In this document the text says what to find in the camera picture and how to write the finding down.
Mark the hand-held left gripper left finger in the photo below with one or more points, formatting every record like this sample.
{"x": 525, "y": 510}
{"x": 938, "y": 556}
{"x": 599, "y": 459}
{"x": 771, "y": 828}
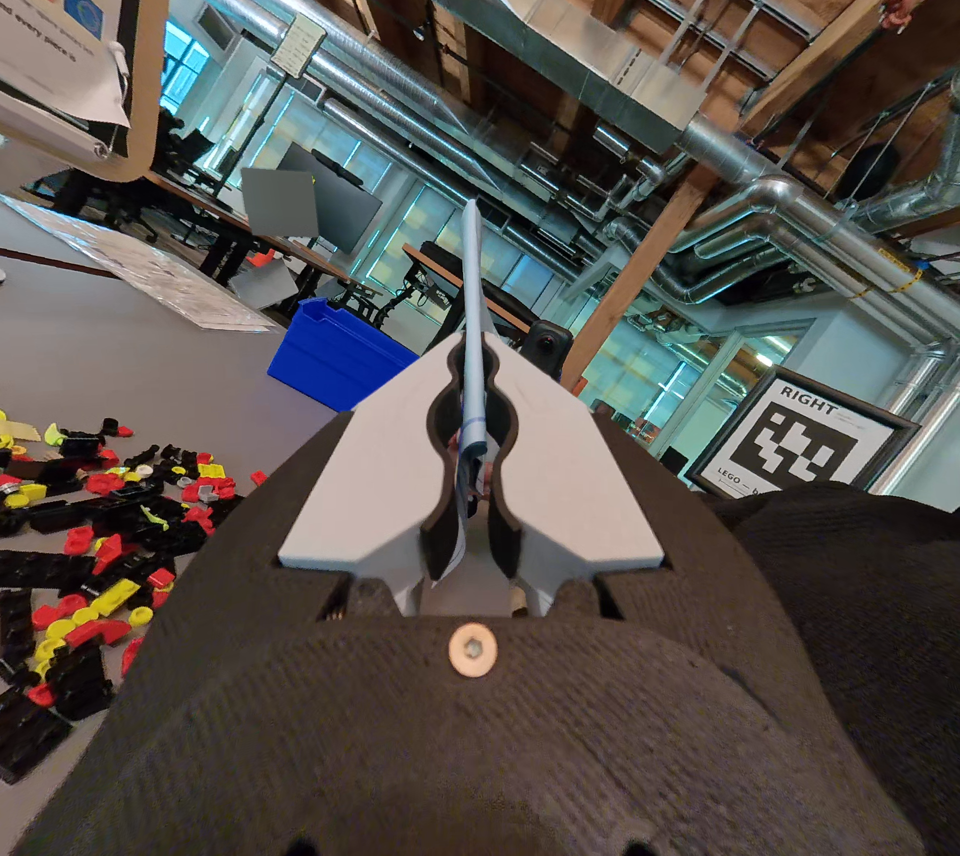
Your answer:
{"x": 360, "y": 496}

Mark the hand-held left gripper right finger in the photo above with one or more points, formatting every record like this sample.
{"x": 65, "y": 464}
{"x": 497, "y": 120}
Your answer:
{"x": 577, "y": 496}

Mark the pale blue instruction booklet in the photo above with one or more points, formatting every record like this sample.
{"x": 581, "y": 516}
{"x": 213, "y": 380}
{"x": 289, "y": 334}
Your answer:
{"x": 474, "y": 316}

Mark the pile of lego pieces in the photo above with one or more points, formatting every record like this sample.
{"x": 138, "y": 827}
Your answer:
{"x": 75, "y": 548}

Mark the blue plastic bin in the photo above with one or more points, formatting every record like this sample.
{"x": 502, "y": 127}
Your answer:
{"x": 330, "y": 353}

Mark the framed marker sign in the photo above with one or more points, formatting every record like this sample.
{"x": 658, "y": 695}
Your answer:
{"x": 795, "y": 443}

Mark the black monitor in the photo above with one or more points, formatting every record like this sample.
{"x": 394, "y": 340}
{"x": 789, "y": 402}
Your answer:
{"x": 352, "y": 214}

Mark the orange traffic cone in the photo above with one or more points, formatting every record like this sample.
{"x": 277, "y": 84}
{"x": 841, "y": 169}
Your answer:
{"x": 259, "y": 259}

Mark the clear plastic bag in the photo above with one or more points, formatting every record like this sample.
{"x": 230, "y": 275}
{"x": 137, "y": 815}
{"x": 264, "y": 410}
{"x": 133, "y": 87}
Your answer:
{"x": 165, "y": 278}

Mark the white hanging sign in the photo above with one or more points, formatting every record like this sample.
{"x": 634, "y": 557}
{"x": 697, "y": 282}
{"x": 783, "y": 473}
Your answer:
{"x": 298, "y": 44}

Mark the white book stand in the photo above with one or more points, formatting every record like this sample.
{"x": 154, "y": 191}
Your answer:
{"x": 146, "y": 45}

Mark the printed instruction sheet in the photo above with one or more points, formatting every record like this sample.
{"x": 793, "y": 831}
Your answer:
{"x": 67, "y": 45}

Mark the wooden post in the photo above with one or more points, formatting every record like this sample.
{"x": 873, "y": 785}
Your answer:
{"x": 645, "y": 255}

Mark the silver rectangular air duct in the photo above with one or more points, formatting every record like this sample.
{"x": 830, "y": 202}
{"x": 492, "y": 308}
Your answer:
{"x": 540, "y": 8}

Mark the silver round air duct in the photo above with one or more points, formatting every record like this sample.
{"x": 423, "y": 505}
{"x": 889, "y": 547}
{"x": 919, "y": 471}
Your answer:
{"x": 337, "y": 57}

